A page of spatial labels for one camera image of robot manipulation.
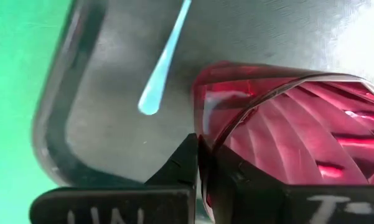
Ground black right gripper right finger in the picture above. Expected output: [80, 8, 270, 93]
[198, 136, 374, 224]

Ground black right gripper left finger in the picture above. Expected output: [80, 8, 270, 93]
[29, 133, 199, 224]

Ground red faceted plastic cup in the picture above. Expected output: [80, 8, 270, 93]
[191, 60, 374, 224]

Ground dark rectangular metal tray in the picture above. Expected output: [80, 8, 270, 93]
[32, 0, 374, 224]

